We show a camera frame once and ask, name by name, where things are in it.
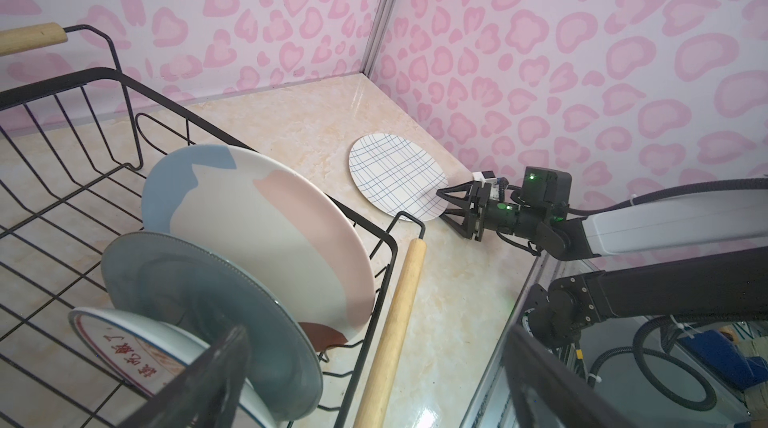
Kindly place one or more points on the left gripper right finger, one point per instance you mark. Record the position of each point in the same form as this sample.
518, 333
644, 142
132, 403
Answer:
544, 393

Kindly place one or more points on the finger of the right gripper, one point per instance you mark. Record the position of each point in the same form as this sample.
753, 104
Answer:
462, 221
462, 191

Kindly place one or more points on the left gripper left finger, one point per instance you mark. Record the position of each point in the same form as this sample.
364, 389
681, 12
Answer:
206, 394

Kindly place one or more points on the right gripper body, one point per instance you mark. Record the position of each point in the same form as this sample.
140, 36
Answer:
492, 210

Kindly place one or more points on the white plate orange sunburst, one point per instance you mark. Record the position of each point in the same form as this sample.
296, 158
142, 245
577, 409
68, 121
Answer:
148, 354

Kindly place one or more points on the white grid pattern plate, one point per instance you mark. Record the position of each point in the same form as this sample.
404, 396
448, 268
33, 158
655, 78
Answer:
395, 174

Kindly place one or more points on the grey-blue plate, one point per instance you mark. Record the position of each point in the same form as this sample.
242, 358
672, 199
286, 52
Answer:
170, 280

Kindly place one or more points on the pastel abstract pattern plate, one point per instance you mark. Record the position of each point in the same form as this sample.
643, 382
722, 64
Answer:
274, 224

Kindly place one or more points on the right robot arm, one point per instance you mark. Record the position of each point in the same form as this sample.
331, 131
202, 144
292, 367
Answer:
536, 217

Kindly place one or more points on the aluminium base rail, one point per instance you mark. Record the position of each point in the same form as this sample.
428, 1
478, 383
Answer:
500, 397

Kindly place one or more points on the aluminium corner post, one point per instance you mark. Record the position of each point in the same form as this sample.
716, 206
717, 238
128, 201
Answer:
376, 38

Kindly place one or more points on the black wire dish rack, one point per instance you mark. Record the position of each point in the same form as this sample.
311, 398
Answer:
76, 150

